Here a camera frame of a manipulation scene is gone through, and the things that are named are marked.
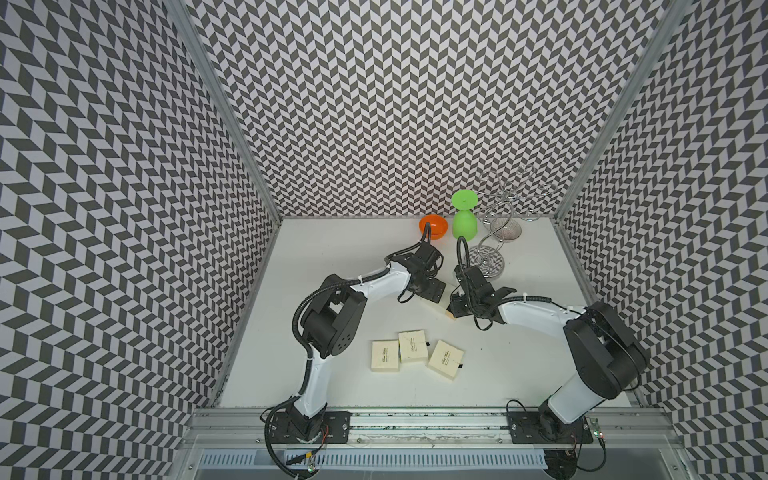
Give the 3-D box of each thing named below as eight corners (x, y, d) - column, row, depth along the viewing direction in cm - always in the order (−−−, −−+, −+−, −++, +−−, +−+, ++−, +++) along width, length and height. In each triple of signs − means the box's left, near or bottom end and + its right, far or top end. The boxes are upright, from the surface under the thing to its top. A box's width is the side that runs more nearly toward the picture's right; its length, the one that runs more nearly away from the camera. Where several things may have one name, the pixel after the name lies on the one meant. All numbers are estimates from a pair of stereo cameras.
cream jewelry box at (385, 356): (371, 371, 83) (370, 367, 80) (372, 344, 88) (372, 339, 85) (398, 371, 83) (398, 367, 80) (398, 344, 88) (398, 339, 85)
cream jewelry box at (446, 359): (426, 368, 84) (427, 364, 81) (437, 342, 89) (438, 337, 86) (455, 383, 82) (457, 379, 79) (465, 355, 87) (467, 350, 84)
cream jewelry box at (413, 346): (401, 363, 84) (401, 360, 82) (398, 335, 89) (398, 331, 87) (428, 360, 85) (429, 357, 82) (423, 333, 90) (424, 328, 87)
